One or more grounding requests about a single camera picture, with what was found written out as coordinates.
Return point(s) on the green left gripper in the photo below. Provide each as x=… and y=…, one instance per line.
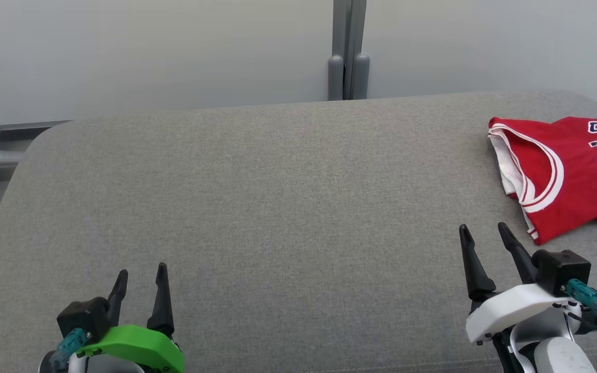
x=143, y=347

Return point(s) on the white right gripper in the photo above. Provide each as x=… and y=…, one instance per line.
x=516, y=311

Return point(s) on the red basketball jersey white trim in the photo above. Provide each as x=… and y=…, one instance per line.
x=563, y=171

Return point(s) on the grey fabric sofa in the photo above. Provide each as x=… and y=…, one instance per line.
x=278, y=207

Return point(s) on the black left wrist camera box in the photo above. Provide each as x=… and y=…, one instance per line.
x=83, y=316

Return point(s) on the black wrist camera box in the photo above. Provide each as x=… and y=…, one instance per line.
x=83, y=316
x=560, y=269

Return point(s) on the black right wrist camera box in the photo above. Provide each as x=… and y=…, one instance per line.
x=560, y=269

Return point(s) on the grey partition post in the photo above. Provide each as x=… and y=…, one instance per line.
x=349, y=46

